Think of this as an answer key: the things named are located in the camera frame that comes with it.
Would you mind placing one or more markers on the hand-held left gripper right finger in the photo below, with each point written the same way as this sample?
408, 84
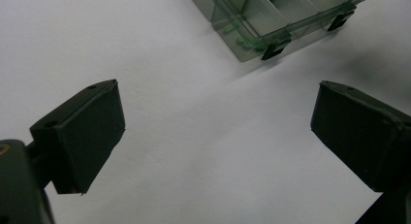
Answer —
365, 136

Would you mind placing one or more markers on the small green square piece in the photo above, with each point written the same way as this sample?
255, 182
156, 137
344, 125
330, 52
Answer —
228, 27
248, 43

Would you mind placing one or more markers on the clear plastic compartment box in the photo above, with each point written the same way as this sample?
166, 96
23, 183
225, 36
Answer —
258, 17

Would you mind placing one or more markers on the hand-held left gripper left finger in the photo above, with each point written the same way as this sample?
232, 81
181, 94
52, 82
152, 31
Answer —
80, 136

